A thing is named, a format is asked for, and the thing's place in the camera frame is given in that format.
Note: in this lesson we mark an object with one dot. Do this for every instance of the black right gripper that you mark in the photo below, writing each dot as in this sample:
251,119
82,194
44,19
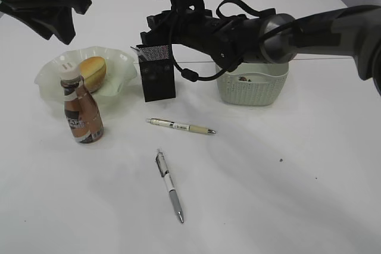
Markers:
228,41

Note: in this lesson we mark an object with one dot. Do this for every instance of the smaller paper piece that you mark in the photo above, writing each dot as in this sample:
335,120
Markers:
242,78

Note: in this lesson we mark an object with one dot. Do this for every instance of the oblong golden bread roll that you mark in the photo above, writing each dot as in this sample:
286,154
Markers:
93,71

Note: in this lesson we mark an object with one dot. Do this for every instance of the clear plastic ruler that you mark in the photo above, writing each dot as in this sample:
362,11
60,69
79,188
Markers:
140,51

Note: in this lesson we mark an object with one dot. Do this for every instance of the brown coffee drink bottle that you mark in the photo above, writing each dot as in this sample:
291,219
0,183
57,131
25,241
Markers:
81,110

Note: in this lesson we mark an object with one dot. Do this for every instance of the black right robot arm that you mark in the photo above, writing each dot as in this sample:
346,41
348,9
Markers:
273,38

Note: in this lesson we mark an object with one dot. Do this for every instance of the pale green plastic basket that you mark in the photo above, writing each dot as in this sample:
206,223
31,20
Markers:
267,83

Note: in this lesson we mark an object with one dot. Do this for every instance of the black mesh pen holder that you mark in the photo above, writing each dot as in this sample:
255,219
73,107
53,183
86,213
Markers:
157,75

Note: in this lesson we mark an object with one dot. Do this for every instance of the pale green wavy glass plate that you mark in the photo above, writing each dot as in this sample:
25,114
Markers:
120,71

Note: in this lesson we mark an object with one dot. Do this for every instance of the beige retractable pen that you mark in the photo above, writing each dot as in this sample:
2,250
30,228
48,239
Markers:
180,126

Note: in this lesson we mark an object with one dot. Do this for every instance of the grey white retractable pen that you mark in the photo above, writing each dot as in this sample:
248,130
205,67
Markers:
165,174

